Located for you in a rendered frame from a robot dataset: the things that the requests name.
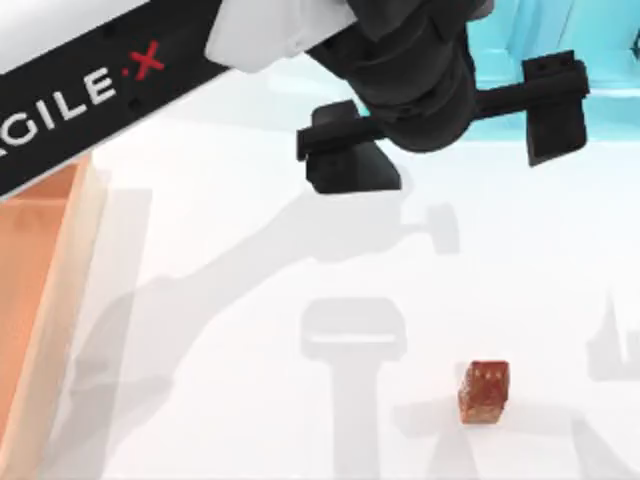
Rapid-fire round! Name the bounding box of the light blue rack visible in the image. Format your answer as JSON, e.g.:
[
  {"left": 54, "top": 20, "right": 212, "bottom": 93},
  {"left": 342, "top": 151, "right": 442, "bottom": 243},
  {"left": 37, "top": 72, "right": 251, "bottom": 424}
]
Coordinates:
[{"left": 351, "top": 0, "right": 640, "bottom": 146}]

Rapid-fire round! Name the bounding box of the pale grey rounded box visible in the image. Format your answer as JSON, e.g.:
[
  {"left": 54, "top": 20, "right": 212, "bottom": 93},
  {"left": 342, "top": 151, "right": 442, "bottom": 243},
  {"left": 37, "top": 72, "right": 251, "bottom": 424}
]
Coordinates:
[{"left": 203, "top": 0, "right": 357, "bottom": 72}]

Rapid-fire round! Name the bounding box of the brown bread cube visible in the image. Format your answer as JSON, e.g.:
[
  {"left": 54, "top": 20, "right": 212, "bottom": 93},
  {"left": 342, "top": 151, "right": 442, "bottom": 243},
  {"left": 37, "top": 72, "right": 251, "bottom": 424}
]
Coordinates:
[{"left": 456, "top": 358, "right": 512, "bottom": 427}]

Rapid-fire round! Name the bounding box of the shallow salmon-coloured box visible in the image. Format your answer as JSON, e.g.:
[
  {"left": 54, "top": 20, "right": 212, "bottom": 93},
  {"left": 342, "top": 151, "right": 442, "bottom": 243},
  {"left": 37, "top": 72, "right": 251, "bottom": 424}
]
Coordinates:
[{"left": 0, "top": 153, "right": 110, "bottom": 480}]

